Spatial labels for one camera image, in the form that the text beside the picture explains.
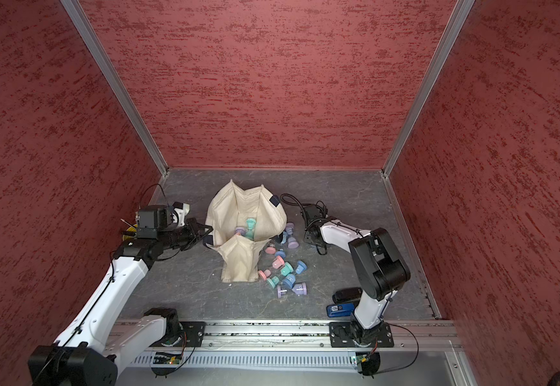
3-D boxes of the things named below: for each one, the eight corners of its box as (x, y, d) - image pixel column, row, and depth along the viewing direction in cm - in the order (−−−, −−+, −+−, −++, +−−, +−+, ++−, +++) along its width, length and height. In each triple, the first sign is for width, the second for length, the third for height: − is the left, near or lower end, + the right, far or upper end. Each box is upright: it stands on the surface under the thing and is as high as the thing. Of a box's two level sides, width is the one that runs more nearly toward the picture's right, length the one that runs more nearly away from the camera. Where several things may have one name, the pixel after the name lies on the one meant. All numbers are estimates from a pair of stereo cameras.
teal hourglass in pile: (272, 289, 84) (272, 287, 82) (266, 282, 86) (265, 280, 84) (293, 270, 89) (294, 267, 87) (287, 263, 90) (287, 260, 88)
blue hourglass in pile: (281, 283, 86) (281, 281, 84) (299, 261, 91) (299, 259, 89) (290, 290, 84) (290, 288, 82) (307, 267, 90) (308, 265, 88)
